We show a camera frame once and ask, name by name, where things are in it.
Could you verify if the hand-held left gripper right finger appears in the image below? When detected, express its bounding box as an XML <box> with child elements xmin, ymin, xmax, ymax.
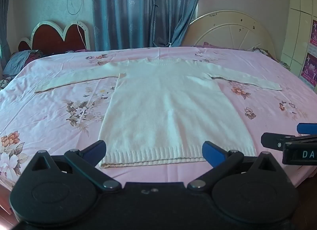
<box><xmin>187</xmin><ymin>141</ymin><xmax>285</xmax><ymax>192</ymax></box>

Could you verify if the small pink wall poster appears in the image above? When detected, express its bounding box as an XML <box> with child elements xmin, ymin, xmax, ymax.
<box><xmin>309</xmin><ymin>19</ymin><xmax>317</xmax><ymax>47</ymax></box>

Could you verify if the white knitted sweater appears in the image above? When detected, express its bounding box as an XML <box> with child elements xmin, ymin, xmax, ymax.
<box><xmin>34</xmin><ymin>57</ymin><xmax>283</xmax><ymax>170</ymax></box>

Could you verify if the cream wardrobe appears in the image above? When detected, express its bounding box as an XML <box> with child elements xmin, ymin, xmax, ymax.
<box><xmin>281</xmin><ymin>0</ymin><xmax>317</xmax><ymax>92</ymax></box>

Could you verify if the large pink wall poster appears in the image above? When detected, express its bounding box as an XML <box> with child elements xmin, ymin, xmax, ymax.
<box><xmin>298</xmin><ymin>52</ymin><xmax>317</xmax><ymax>88</ymax></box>

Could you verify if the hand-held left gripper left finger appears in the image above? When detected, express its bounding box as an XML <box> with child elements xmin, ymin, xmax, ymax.
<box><xmin>23</xmin><ymin>140</ymin><xmax>122</xmax><ymax>192</ymax></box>

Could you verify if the blue grey curtain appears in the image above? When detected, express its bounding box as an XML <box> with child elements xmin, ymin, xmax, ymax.
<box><xmin>92</xmin><ymin>0</ymin><xmax>206</xmax><ymax>51</ymax></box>

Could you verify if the cream round headboard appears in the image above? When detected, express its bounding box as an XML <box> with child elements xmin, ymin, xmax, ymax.
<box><xmin>183</xmin><ymin>10</ymin><xmax>277</xmax><ymax>58</ymax></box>

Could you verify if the white charger cable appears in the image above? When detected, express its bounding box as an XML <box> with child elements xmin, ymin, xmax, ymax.
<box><xmin>67</xmin><ymin>0</ymin><xmax>88</xmax><ymax>48</ymax></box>

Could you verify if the patterned cushion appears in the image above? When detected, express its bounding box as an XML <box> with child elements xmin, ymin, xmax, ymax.
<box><xmin>252</xmin><ymin>47</ymin><xmax>271</xmax><ymax>57</ymax></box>

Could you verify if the red heart-shaped headboard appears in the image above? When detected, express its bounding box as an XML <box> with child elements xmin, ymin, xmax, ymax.
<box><xmin>18</xmin><ymin>21</ymin><xmax>91</xmax><ymax>55</ymax></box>

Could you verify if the pile of colourful bedding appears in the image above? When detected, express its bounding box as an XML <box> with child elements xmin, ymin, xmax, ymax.
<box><xmin>2</xmin><ymin>50</ymin><xmax>44</xmax><ymax>76</ymax></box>

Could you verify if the pink purple pillow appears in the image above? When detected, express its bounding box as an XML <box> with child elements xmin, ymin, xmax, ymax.
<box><xmin>194</xmin><ymin>42</ymin><xmax>248</xmax><ymax>51</ymax></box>

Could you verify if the pink floral bedsheet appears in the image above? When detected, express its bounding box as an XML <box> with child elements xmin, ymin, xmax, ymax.
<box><xmin>0</xmin><ymin>46</ymin><xmax>317</xmax><ymax>191</ymax></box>

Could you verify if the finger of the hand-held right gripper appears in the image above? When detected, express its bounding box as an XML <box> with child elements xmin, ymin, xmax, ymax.
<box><xmin>261</xmin><ymin>132</ymin><xmax>317</xmax><ymax>152</ymax></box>
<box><xmin>297</xmin><ymin>123</ymin><xmax>317</xmax><ymax>134</ymax></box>

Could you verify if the teal window curtain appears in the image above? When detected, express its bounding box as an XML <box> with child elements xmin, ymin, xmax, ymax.
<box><xmin>0</xmin><ymin>0</ymin><xmax>13</xmax><ymax>72</ymax></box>

